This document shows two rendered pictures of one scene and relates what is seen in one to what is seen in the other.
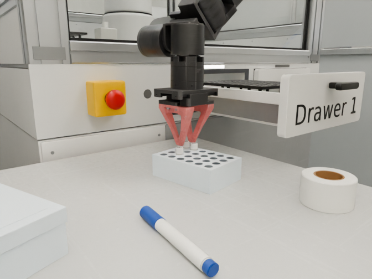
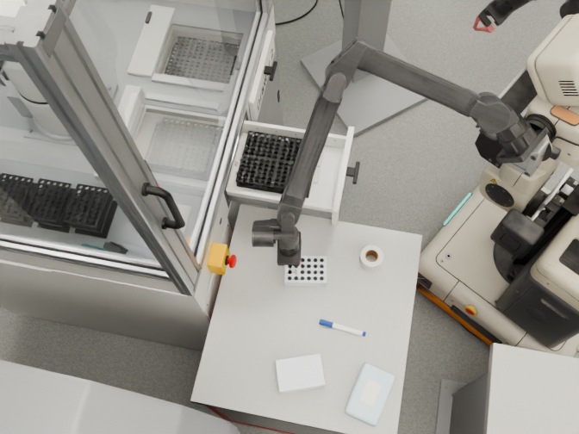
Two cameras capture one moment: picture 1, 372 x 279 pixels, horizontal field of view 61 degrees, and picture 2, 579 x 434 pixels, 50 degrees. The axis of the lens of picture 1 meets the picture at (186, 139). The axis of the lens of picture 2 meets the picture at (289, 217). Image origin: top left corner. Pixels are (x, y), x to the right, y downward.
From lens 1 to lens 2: 166 cm
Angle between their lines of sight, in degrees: 58
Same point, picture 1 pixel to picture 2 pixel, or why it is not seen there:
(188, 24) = (295, 241)
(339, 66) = not seen: outside the picture
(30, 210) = (314, 362)
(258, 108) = (314, 211)
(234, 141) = not seen: hidden behind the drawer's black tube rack
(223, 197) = (333, 284)
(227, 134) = not seen: hidden behind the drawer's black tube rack
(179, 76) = (290, 253)
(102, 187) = (278, 314)
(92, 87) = (219, 268)
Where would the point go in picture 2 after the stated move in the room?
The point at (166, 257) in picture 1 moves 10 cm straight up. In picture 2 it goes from (346, 336) to (348, 328)
